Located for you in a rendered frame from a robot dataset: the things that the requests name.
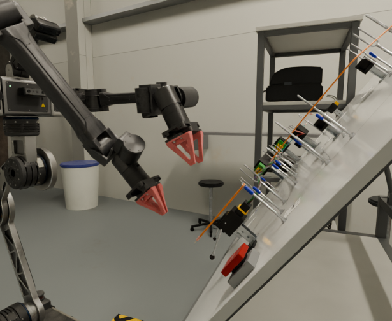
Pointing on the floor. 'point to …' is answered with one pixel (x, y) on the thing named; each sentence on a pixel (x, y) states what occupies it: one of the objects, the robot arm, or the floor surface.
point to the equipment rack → (312, 48)
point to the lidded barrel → (80, 184)
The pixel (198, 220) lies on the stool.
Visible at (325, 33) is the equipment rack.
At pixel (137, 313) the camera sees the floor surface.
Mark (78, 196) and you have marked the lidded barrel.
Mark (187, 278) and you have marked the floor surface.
